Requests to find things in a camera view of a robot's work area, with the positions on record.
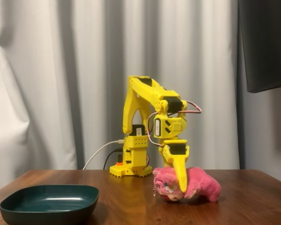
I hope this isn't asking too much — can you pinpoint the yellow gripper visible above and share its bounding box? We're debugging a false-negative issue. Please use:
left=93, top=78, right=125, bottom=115
left=153, top=112, right=190, bottom=194

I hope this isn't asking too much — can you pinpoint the pink strawberry bear plush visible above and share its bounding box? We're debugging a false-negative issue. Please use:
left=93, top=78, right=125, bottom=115
left=152, top=166, right=222, bottom=203

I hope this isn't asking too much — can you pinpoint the yellow perforated robot base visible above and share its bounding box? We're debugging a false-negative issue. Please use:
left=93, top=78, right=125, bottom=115
left=109, top=164, right=153, bottom=178

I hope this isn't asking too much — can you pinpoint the dark teal square plate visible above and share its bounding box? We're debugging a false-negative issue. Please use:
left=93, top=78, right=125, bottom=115
left=0, top=184, right=100, bottom=225

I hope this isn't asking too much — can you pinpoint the pale fabric curtain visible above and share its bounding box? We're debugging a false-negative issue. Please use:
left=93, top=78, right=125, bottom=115
left=0, top=0, right=281, bottom=195

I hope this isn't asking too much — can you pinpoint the black monitor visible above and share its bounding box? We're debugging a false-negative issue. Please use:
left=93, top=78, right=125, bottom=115
left=237, top=0, right=281, bottom=94

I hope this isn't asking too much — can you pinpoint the red white servo wire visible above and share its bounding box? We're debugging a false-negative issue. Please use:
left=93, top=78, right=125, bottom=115
left=167, top=100, right=202, bottom=117

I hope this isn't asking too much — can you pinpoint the thin black cable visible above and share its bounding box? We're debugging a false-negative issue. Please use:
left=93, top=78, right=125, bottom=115
left=103, top=147, right=125, bottom=170

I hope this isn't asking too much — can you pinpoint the white power cable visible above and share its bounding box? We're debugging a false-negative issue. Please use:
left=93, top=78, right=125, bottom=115
left=82, top=139, right=125, bottom=171

